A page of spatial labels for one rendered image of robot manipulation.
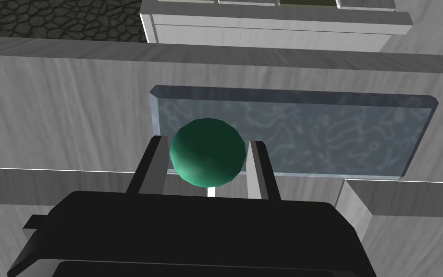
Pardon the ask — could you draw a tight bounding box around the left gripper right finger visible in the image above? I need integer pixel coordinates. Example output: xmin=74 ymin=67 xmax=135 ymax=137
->
xmin=246 ymin=140 xmax=283 ymax=201

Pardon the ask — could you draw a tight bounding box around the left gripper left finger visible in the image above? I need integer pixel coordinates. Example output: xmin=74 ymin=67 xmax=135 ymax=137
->
xmin=125 ymin=135 xmax=170 ymax=195

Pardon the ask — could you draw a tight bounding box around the green ball knob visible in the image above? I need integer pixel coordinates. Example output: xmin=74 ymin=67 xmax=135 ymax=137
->
xmin=169 ymin=117 xmax=247 ymax=198

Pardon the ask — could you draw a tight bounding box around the blue-grey glass door panel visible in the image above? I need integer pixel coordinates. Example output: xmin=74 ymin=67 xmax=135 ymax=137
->
xmin=149 ymin=85 xmax=439 ymax=181

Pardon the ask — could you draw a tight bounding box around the grey wooden cabinet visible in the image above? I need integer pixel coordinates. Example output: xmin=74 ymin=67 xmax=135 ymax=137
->
xmin=140 ymin=0 xmax=414 ymax=52

